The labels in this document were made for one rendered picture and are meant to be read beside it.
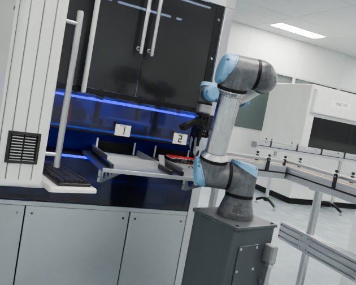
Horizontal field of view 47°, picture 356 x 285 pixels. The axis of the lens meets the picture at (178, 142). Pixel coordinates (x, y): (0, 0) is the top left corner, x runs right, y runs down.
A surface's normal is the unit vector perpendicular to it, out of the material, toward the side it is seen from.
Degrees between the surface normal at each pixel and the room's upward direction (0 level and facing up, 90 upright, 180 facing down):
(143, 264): 90
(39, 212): 90
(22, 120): 90
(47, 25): 90
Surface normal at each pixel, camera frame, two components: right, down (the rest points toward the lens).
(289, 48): 0.40, 0.15
